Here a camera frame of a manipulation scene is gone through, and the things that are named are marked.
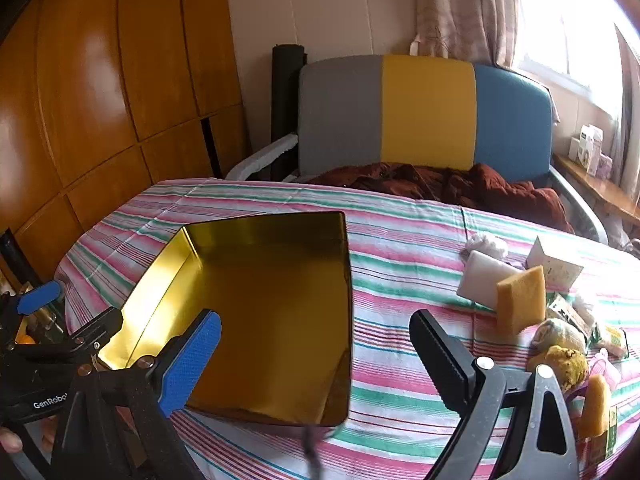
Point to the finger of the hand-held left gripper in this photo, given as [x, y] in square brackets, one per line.
[40, 297]
[97, 330]

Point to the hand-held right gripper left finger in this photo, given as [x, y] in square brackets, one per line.
[192, 360]

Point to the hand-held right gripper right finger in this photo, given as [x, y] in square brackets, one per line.
[440, 355]

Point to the gold-lined tin box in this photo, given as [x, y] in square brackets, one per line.
[260, 310]

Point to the white sponge block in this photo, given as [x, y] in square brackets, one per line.
[480, 277]

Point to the yellow sponge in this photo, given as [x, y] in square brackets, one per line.
[595, 405]
[520, 302]

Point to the white plastic bag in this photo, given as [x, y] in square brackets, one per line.
[487, 247]

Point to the pale mesh scrubber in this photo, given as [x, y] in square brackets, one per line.
[557, 335]

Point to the yellow mesh scrubber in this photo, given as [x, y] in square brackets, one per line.
[565, 365]

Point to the cracker packet with barcode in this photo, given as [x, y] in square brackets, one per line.
[565, 310]

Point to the cream cardboard box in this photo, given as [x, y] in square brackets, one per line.
[555, 260]

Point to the purple plastic bag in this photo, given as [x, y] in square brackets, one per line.
[605, 367]

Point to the cracker packet facing up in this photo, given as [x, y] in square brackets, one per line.
[612, 340]

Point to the green-edged cracker packet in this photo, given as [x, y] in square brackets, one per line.
[607, 440]

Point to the person's left hand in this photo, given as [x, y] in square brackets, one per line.
[10, 442]

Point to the rust brown garment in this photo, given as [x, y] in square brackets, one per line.
[450, 185]

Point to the wooden wardrobe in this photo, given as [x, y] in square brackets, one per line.
[100, 85]

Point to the wooden shelf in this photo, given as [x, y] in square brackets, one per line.
[600, 190]

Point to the grey yellow blue chair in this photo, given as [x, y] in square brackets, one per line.
[425, 110]

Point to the white carton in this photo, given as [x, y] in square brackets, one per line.
[585, 150]

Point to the purple packet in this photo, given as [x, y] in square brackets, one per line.
[605, 165]

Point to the black rolled mat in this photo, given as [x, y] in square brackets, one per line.
[285, 100]

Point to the pink patterned curtain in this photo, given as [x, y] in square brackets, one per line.
[460, 5]
[627, 110]

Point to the window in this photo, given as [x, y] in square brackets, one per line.
[560, 25]

